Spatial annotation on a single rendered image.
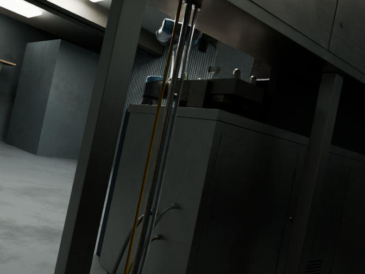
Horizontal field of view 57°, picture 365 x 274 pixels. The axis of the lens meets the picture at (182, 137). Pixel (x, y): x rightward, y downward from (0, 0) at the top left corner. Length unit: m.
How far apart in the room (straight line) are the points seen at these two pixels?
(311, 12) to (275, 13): 0.18
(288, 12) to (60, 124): 6.20
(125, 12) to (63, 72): 6.23
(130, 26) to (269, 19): 0.44
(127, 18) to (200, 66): 5.56
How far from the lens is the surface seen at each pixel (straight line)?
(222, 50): 1.67
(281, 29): 1.11
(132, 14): 0.80
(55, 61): 6.97
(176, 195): 1.30
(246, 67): 1.53
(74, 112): 7.14
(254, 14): 1.02
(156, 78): 2.06
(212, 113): 1.21
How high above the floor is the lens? 0.75
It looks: 1 degrees up
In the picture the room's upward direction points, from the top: 12 degrees clockwise
